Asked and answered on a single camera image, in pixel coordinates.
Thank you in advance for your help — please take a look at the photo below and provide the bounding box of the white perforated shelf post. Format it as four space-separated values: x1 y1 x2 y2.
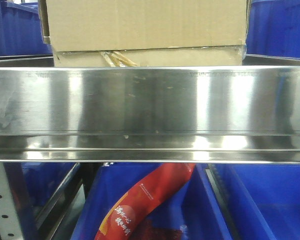
0 162 24 240

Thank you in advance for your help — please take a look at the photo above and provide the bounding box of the plain brown cardboard box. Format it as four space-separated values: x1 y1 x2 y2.
38 0 251 67

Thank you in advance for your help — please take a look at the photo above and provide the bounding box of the blue bin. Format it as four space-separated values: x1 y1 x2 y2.
70 163 232 240
246 0 300 58
0 0 52 57
213 164 300 240

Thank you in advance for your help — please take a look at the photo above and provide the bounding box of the blue bin upper right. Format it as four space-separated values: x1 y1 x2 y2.
246 0 300 58

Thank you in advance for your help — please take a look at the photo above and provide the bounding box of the blue bin lower right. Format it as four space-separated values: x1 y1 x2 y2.
213 164 300 240

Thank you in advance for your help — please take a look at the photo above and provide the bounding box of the stainless steel shelf rail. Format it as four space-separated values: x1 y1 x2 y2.
0 66 300 164

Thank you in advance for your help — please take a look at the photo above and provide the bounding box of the red snack package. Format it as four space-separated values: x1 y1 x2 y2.
94 163 196 240

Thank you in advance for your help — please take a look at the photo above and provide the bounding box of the blue bin upper left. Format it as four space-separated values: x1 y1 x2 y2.
0 0 52 57

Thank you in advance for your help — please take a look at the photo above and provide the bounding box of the blue bin lower centre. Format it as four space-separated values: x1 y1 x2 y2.
70 163 232 240

